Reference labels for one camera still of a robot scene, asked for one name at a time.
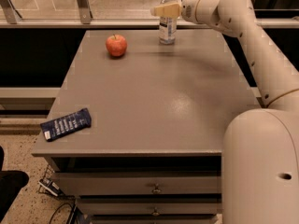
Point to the left metal railing post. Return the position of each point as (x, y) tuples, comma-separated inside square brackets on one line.
[(10, 12)]

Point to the clear plastic water bottle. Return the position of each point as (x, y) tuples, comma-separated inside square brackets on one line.
[(167, 28)]

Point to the black chair edge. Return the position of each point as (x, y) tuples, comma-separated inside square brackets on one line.
[(11, 182)]

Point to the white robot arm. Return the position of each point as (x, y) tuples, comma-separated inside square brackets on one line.
[(260, 156)]

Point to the red apple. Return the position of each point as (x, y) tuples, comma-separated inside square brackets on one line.
[(116, 45)]

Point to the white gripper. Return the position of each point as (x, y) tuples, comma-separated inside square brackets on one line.
[(188, 6)]

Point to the top drawer brass knob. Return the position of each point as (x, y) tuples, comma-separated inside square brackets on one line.
[(156, 189)]

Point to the metal railing post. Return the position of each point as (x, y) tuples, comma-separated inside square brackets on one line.
[(84, 11), (10, 12)]

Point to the middle metal railing post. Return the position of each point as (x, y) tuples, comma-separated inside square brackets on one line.
[(84, 11)]

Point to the small device on floor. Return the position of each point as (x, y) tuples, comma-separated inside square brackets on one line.
[(50, 186)]

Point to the grey drawer cabinet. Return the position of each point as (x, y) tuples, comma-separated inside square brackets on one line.
[(159, 114)]

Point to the dark blue snack packet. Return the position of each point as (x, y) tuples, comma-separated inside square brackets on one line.
[(63, 126)]

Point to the drawer brass knob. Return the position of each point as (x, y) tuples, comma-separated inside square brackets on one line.
[(156, 189), (155, 212)]

